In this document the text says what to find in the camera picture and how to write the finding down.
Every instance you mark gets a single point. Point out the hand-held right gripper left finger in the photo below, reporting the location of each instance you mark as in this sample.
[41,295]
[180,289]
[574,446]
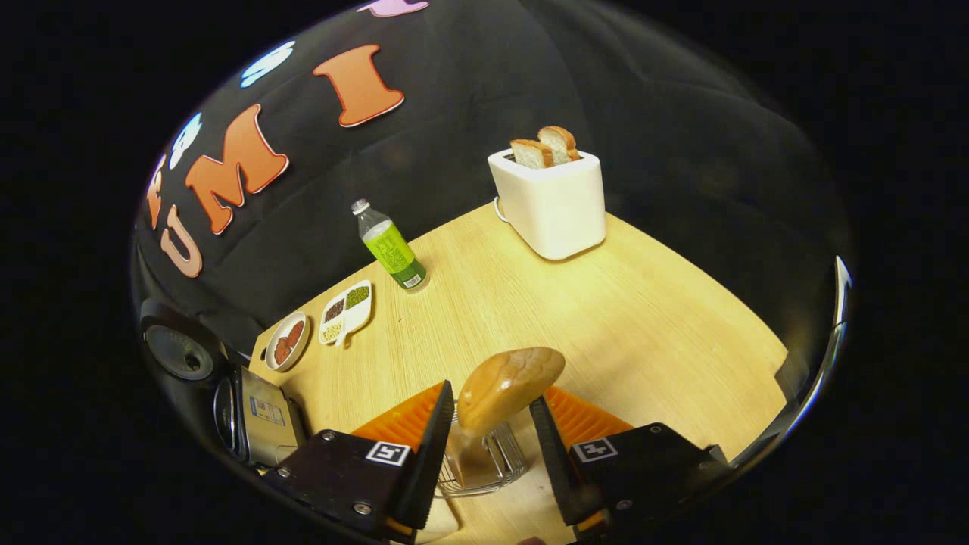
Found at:
[428,462]

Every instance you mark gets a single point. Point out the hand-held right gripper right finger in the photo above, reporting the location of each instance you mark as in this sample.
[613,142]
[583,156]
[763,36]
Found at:
[556,469]

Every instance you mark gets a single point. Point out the dark grey rice cooker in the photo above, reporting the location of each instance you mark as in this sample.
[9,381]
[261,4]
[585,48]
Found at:
[182,352]

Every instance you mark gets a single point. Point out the red meat piece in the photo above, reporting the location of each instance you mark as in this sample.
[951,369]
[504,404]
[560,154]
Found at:
[295,333]
[281,352]

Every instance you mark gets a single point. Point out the white round plate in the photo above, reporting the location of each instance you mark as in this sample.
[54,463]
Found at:
[274,341]

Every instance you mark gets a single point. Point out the white divided bean dish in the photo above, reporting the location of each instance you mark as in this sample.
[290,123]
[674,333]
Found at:
[344,312]

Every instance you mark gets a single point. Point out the green label water bottle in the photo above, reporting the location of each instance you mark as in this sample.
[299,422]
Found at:
[394,253]

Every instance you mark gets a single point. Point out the white toaster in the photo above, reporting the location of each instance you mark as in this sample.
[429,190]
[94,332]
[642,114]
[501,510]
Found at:
[556,208]

